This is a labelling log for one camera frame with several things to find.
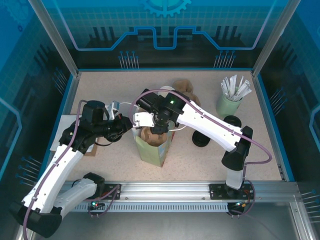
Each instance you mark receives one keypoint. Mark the aluminium frame rail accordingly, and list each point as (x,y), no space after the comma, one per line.
(165,191)

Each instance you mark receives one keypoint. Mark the blue table edge trim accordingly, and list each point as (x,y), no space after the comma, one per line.
(275,130)

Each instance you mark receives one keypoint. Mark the brown pulp cup carrier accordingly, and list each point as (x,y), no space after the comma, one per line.
(150,137)

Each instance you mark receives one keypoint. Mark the white paper bag green sides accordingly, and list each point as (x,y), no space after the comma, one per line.
(150,155)

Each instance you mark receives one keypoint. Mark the white paper wrapped stirrer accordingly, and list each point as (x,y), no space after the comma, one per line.
(234,83)
(241,83)
(246,86)
(229,85)
(223,86)
(246,93)

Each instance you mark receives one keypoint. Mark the aluminium frame post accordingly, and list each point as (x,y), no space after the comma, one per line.
(272,42)
(57,42)

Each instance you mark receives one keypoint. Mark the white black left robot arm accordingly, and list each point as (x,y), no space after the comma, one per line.
(60,170)

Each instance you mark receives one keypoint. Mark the stack of black cup lids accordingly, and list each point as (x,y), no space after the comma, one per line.
(200,141)

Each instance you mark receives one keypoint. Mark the grey metal base panel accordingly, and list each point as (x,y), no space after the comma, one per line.
(162,227)

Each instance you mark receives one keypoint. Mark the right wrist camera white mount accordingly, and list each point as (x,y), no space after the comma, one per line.
(142,119)

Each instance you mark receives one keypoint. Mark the small LED connector board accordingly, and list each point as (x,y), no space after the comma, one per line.
(96,204)
(241,204)

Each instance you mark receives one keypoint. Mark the mint green cylindrical holder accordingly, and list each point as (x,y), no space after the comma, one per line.
(227,107)

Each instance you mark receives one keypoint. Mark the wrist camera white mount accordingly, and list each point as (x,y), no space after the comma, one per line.
(113,107)
(142,119)

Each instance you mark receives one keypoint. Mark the black cup lid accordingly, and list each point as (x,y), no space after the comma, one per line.
(232,122)

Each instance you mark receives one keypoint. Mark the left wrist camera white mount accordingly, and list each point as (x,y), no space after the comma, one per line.
(113,107)

